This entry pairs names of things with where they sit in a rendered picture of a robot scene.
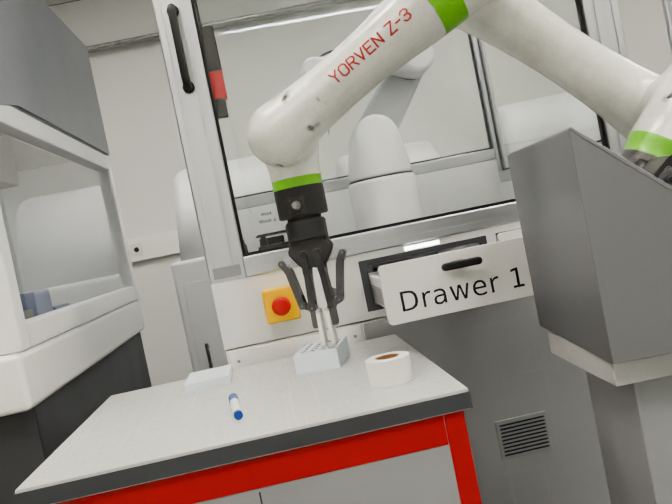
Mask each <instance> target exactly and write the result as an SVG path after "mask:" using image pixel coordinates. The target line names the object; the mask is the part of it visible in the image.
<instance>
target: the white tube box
mask: <svg viewBox="0 0 672 504"><path fill-rule="evenodd" d="M338 341H339V342H338V344H337V345H336V346H334V348H331V349H328V347H327V346H326V347H325V348H323V347H322V345H321V340H318V341H312V342H306V343H305V344H304V345H303V346H302V347H301V348H300V349H299V350H298V351H297V352H296V353H295V354H293V360H294V365H295V370H296V375H301V374H307V373H313V372H319V371H325V370H331V369H337V368H341V366H342V365H343V363H344V362H345V361H346V359H347V358H348V356H349V355H350V350H349V345H348V340H347V336H341V337H338Z"/></svg>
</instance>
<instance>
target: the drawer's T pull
mask: <svg viewBox="0 0 672 504"><path fill-rule="evenodd" d="M481 263H482V258H481V257H478V256H477V257H472V258H468V259H460V260H455V261H451V262H449V263H444V264H442V266H441V269H442V270H443V271H449V270H454V269H459V268H464V267H469V266H473V265H478V264H481Z"/></svg>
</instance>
